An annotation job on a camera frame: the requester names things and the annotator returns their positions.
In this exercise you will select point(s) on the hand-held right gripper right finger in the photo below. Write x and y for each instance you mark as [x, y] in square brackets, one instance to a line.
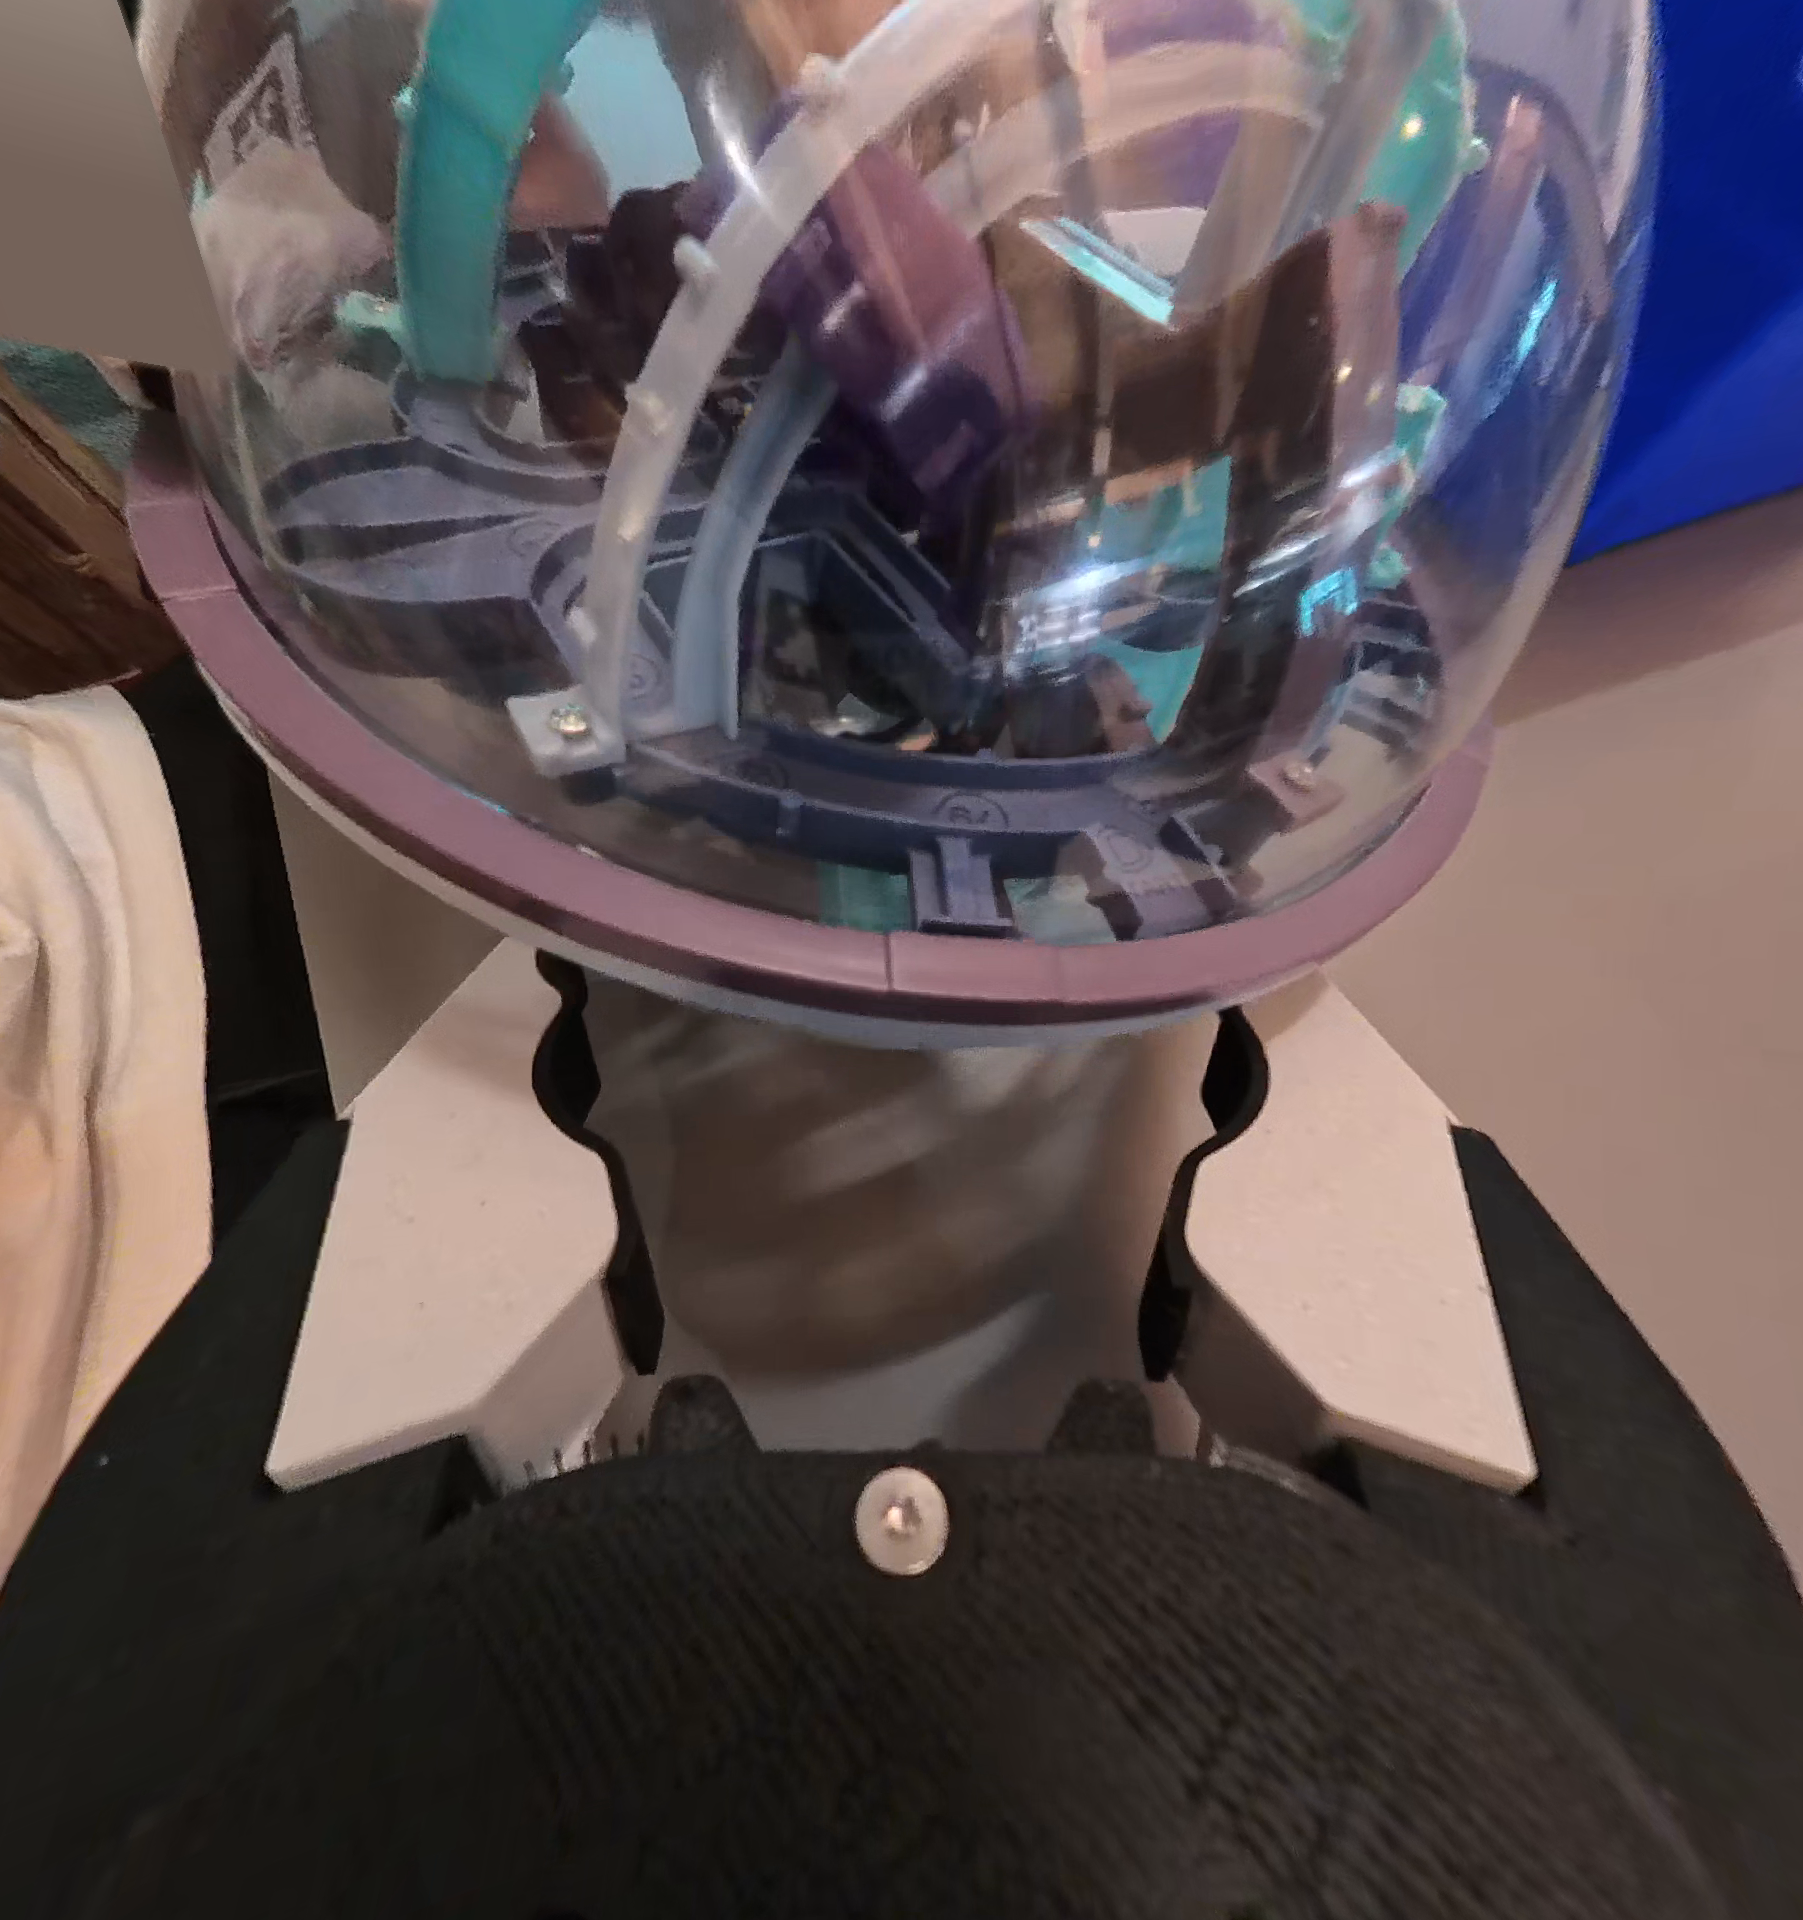
[1337, 1244]

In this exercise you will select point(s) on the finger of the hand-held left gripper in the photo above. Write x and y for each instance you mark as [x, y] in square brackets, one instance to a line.
[47, 584]

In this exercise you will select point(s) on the person's cream shirt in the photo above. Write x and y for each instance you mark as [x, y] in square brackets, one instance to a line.
[47, 1050]

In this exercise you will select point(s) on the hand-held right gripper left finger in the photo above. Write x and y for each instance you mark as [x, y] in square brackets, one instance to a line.
[451, 1201]

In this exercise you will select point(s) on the blue plastic bin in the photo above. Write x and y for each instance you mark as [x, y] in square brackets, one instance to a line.
[1742, 301]

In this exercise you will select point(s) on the person's black pants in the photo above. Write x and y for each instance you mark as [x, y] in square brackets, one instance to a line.
[241, 901]

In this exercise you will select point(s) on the transparent maze ball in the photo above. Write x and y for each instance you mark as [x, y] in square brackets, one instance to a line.
[993, 450]

